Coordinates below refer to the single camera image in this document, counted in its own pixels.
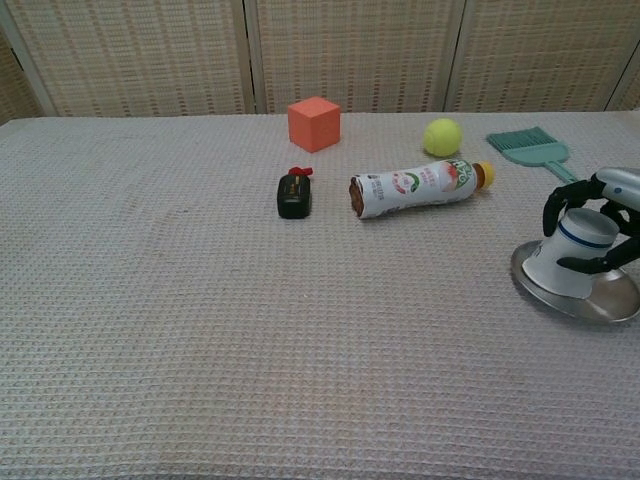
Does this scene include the white-label drink bottle yellow cap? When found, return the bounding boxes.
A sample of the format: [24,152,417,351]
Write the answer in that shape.
[348,157,497,220]

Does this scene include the black fingertip device red strap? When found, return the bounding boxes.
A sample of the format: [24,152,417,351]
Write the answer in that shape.
[277,165,316,220]

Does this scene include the orange foam cube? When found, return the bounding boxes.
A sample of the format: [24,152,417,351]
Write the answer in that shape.
[287,96,342,154]

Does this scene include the white paper cup blue ring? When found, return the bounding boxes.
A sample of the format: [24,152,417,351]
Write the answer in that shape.
[520,207,621,300]

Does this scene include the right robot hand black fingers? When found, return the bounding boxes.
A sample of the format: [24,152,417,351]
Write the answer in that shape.
[542,167,640,275]

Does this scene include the yellow tennis ball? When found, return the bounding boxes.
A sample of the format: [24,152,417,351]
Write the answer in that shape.
[423,117,463,158]

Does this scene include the beige waffle-weave tablecloth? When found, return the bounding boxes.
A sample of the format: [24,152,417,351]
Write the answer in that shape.
[0,110,640,480]

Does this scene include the teal plastic hand brush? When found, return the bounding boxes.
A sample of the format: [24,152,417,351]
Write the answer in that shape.
[486,126,581,184]

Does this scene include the woven bamboo folding screen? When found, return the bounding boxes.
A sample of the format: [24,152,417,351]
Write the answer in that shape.
[0,0,640,120]

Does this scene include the silver metal plate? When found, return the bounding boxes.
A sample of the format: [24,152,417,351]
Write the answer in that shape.
[509,239,640,325]

